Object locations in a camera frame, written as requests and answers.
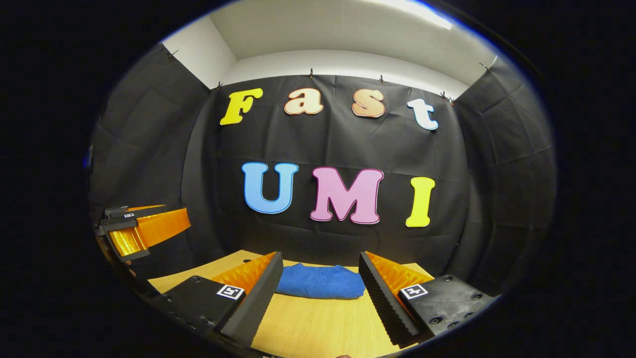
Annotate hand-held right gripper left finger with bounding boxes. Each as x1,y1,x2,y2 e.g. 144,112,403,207
149,251,285,349

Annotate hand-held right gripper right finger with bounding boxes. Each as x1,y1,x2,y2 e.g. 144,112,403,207
358,251,500,350

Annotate blue jacket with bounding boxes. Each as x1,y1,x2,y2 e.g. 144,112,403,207
275,263,367,300

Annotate row of black cloth clips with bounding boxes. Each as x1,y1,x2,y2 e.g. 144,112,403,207
168,47,492,106

